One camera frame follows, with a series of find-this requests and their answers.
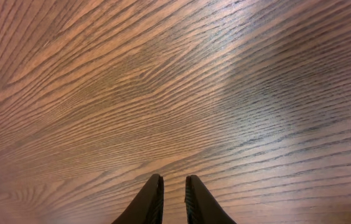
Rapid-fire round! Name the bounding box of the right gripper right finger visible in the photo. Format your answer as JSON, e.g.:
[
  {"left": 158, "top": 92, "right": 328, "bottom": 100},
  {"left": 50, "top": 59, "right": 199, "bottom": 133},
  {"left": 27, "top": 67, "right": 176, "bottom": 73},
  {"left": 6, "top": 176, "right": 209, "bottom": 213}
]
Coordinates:
[{"left": 184, "top": 175, "right": 236, "bottom": 224}]

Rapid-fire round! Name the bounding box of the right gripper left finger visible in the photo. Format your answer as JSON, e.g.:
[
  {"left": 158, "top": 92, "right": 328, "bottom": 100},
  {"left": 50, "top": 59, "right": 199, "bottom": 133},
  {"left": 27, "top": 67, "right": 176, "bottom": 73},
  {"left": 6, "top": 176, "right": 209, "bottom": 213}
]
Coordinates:
[{"left": 112, "top": 174, "right": 164, "bottom": 224}]

